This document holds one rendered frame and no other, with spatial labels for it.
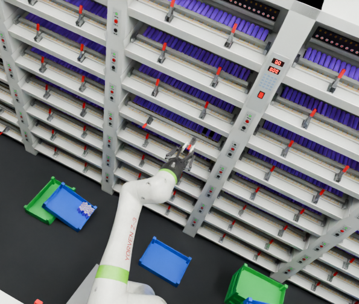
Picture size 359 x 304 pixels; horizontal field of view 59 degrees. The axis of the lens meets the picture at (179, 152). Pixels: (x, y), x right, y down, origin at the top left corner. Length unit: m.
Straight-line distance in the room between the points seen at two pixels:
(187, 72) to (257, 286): 1.45
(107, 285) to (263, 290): 1.33
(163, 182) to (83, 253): 1.20
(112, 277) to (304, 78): 1.02
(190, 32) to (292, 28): 0.39
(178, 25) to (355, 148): 0.90
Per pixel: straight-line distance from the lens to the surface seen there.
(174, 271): 2.31
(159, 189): 1.21
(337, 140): 1.51
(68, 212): 2.39
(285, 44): 1.27
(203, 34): 1.37
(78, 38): 1.87
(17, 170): 2.70
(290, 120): 1.46
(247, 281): 2.26
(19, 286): 2.29
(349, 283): 2.46
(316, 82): 1.36
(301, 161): 1.62
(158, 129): 1.74
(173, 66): 1.49
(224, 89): 1.45
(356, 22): 1.25
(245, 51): 1.35
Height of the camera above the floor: 2.15
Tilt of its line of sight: 49 degrees down
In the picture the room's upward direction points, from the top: 18 degrees clockwise
